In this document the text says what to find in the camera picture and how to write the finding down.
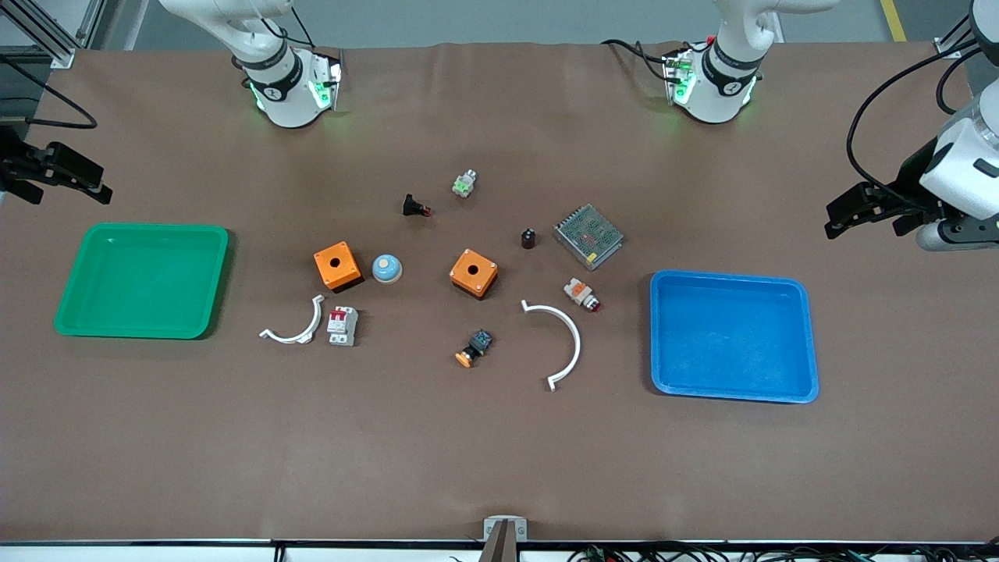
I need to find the black cable bundle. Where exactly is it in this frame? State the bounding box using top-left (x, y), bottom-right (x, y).
top-left (566, 542), bottom-right (999, 562)

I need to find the metal mesh power supply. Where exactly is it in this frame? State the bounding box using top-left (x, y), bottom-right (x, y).
top-left (553, 204), bottom-right (624, 272)

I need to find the long black left arm cable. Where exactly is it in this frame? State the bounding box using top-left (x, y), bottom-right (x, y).
top-left (846, 43), bottom-right (986, 208)

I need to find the aluminium frame profile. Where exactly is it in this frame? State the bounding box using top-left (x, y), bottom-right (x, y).
top-left (933, 0), bottom-right (999, 60)
top-left (0, 0), bottom-right (108, 69)

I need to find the orange button box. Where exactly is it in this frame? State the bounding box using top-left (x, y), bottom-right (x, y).
top-left (449, 248), bottom-right (500, 301)
top-left (314, 241), bottom-right (364, 293)

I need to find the orange pushbutton black body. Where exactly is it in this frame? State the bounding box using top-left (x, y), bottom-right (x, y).
top-left (455, 329), bottom-right (495, 369)

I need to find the large white curved clip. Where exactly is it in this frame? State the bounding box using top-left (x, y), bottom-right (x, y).
top-left (521, 300), bottom-right (582, 393)

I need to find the orange white red switch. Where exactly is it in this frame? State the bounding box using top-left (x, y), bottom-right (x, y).
top-left (563, 278), bottom-right (603, 314)

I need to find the blue plastic tray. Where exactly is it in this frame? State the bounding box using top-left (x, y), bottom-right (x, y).
top-left (649, 269), bottom-right (820, 404)

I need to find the small white curved clip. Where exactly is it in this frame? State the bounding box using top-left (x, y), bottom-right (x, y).
top-left (259, 294), bottom-right (325, 345)

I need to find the black base cable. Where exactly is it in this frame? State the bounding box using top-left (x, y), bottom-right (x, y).
top-left (250, 0), bottom-right (317, 49)
top-left (600, 38), bottom-right (691, 84)

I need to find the brown table mat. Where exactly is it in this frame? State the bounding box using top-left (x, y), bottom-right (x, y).
top-left (0, 41), bottom-right (999, 543)

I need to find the white red circuit breaker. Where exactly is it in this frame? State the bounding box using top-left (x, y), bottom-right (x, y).
top-left (326, 306), bottom-right (360, 347)

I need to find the green plastic tray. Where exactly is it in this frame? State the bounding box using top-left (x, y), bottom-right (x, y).
top-left (53, 223), bottom-right (230, 340)

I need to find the black left base cable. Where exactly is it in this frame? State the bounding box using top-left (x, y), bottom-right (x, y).
top-left (600, 38), bottom-right (691, 84)

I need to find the short black left arm cable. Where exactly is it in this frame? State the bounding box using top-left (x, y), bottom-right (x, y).
top-left (936, 45), bottom-right (983, 116)

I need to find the black right base cable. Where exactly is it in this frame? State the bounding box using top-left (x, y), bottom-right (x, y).
top-left (250, 0), bottom-right (317, 49)

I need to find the grey metal bracket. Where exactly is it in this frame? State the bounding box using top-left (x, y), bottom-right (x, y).
top-left (483, 516), bottom-right (528, 562)

